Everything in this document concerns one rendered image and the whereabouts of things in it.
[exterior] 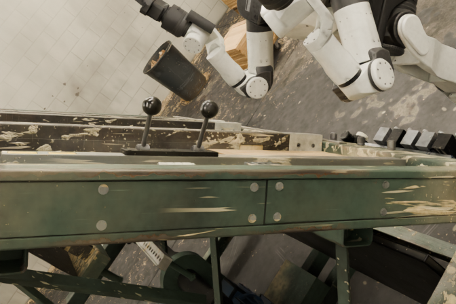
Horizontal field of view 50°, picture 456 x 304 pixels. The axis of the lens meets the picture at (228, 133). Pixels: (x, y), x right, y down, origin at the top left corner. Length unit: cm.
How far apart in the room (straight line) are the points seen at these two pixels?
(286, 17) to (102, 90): 570
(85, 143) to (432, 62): 110
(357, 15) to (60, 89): 561
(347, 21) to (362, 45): 7
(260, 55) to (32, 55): 514
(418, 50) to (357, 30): 45
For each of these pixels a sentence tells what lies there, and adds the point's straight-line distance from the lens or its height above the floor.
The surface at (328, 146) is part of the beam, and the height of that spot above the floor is 90.
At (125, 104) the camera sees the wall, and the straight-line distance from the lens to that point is 678.
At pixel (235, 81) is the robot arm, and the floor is 120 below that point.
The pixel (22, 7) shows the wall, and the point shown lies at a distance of 670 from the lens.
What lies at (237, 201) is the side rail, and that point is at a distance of 80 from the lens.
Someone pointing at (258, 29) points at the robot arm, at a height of 126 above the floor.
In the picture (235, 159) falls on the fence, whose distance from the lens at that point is 106.
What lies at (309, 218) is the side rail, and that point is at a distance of 88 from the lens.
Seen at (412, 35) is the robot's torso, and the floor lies 94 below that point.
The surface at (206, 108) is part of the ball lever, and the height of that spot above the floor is 144.
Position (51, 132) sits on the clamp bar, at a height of 160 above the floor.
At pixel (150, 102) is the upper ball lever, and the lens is 94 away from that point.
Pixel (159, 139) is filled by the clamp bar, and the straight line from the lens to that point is 138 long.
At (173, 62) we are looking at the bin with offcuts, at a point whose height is 49.
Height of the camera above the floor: 176
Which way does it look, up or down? 23 degrees down
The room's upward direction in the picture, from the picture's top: 51 degrees counter-clockwise
